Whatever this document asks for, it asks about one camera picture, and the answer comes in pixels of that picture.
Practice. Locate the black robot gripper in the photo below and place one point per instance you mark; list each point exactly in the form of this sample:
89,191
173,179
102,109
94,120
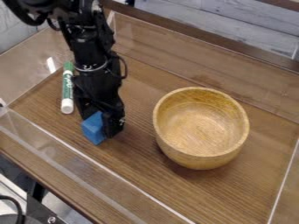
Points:
95,94

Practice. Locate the blue foam block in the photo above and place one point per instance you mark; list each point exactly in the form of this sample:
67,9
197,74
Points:
93,128

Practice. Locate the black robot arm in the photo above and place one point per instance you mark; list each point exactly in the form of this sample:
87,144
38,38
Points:
101,67

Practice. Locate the brown wooden bowl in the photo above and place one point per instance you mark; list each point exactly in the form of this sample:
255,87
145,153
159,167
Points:
201,127

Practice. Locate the green dry-erase marker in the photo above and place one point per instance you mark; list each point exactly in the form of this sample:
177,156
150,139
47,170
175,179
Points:
67,97

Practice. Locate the clear acrylic tray wall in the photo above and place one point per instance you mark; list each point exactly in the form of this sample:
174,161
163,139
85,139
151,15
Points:
122,182

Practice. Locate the black metal table bracket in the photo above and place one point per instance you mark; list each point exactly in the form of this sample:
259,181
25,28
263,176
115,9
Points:
37,211

